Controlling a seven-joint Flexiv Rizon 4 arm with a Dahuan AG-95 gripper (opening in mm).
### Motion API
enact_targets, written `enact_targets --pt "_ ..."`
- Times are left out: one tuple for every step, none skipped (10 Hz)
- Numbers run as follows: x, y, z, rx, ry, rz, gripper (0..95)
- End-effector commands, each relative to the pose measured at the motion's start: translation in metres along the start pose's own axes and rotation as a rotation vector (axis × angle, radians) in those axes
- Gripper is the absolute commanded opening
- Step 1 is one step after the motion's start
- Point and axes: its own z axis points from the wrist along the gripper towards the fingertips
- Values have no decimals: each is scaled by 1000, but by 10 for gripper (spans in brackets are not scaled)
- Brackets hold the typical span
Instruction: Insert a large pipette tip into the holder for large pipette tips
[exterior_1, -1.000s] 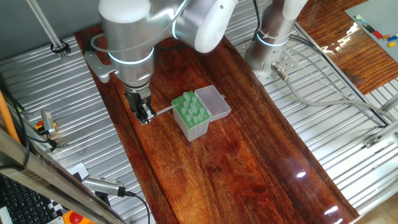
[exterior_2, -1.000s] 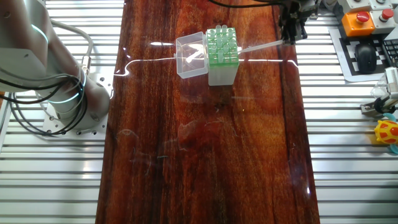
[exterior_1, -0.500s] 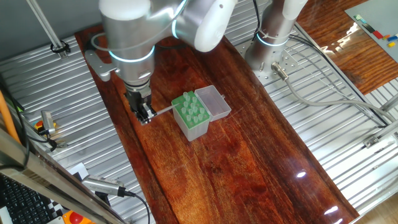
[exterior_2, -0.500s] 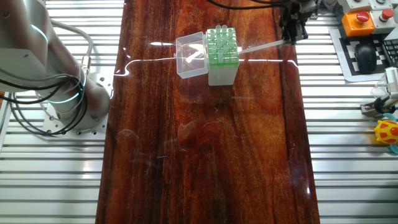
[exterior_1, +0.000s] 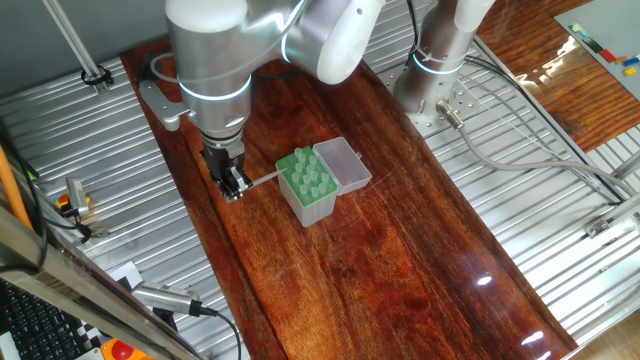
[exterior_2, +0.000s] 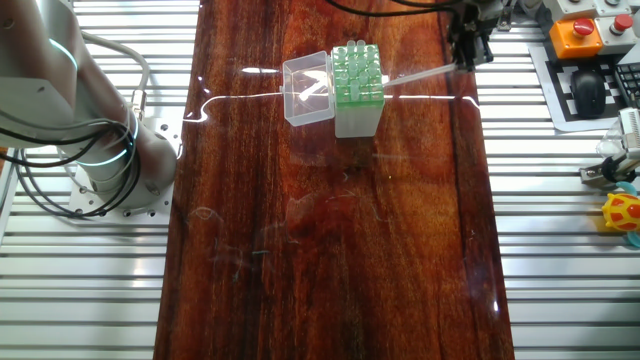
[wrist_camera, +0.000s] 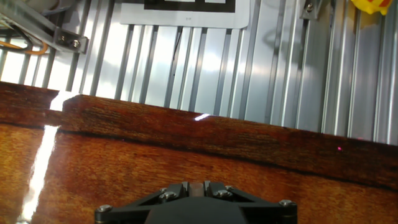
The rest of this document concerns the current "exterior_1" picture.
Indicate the blue toy brick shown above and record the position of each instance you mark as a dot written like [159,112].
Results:
[631,61]

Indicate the orange toy brick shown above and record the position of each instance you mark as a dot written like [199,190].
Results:
[620,60]

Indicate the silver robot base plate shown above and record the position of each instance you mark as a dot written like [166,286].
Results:
[467,102]

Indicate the yellow toy brick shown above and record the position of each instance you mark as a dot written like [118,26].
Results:
[629,71]

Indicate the glossy wood grain board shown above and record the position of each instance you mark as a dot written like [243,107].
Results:
[375,275]
[550,100]

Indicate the metal frame beam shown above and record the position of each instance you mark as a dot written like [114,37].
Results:
[75,285]

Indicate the red toy brick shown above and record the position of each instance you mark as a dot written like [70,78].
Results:
[608,56]

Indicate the grey brick baseplate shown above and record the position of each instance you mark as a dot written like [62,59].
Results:
[610,25]

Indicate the black toy brick strip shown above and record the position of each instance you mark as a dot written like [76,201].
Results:
[593,45]

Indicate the silver ribbed camera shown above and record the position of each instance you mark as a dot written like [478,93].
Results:
[165,297]

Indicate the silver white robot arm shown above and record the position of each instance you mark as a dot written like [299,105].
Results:
[215,65]

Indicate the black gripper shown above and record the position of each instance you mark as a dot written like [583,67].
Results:
[225,162]

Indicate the pipette tip box green rack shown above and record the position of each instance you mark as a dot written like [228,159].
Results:
[320,212]

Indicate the black keyboard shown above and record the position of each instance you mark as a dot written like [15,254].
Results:
[35,325]

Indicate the silver aluminium profile bar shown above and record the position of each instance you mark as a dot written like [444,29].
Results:
[627,167]

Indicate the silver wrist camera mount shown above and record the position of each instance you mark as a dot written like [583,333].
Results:
[165,112]

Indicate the green toy brick strip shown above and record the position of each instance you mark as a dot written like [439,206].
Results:
[579,30]

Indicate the black computer mouse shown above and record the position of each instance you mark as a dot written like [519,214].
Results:
[165,320]

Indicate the checkerboard calibration sheet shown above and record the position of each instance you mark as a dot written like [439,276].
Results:
[126,274]

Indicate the orange emergency stop box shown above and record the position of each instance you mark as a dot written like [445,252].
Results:
[122,351]

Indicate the silver aluminium corner bracket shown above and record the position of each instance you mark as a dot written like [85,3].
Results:
[597,227]

